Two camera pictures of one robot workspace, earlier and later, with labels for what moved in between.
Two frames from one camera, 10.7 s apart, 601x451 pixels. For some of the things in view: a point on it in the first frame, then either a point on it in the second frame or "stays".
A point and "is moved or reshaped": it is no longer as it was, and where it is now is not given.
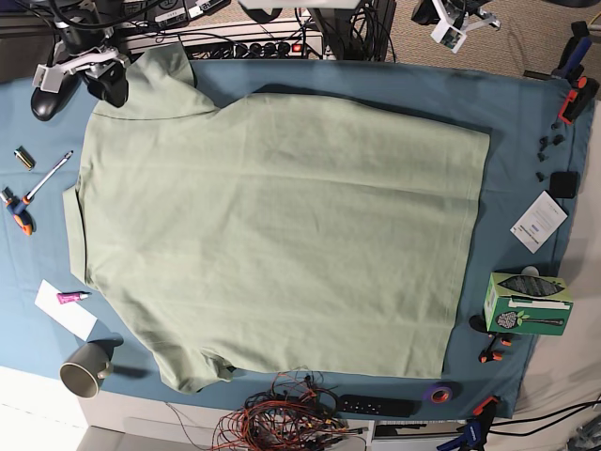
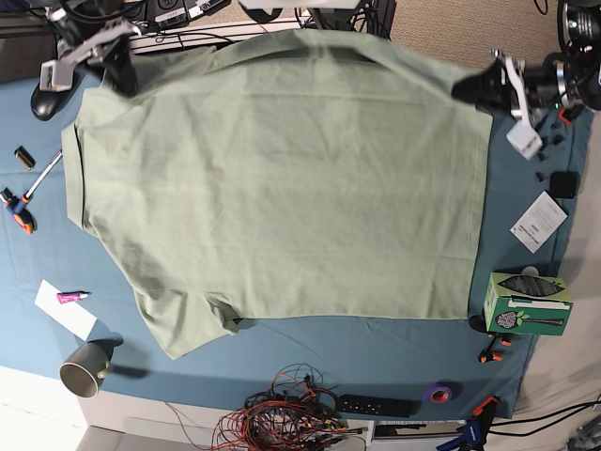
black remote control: x=379 y=406 stays
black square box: x=564 y=184 stays
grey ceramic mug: x=89 y=365 stays
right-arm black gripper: x=109 y=82 to x=120 y=64
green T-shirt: x=281 y=233 is moved or reshaped
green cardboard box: x=529 y=303 stays
